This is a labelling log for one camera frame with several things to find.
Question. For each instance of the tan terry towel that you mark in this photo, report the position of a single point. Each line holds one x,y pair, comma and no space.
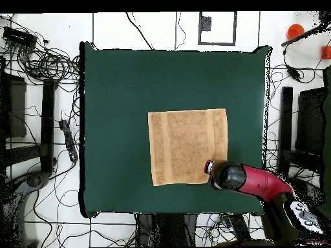
186,147

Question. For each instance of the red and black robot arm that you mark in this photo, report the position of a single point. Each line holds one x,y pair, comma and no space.
253,180

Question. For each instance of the dark flat panel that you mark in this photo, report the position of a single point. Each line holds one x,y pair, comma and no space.
16,108
310,121

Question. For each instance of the black power strip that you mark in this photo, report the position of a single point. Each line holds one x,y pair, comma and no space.
68,139
240,227

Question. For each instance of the black stand bar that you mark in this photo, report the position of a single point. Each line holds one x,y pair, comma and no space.
285,129
47,124

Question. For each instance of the dark green table cloth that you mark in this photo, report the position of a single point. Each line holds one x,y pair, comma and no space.
116,103

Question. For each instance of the black power adapter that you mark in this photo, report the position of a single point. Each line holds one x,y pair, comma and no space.
293,72

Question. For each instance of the hanging green cloth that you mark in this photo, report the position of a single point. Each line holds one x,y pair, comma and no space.
328,124

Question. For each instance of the orange cup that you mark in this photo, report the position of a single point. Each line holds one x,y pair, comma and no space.
295,31

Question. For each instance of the black rod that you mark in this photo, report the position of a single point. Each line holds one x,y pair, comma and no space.
302,35

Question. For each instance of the orange block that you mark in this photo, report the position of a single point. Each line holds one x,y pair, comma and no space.
326,52

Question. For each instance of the black electronics box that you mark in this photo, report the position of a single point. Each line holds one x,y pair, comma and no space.
19,37

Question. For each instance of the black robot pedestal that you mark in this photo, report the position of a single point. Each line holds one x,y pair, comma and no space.
165,230

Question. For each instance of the grey square floor frame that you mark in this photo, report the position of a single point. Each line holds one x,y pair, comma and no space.
234,28

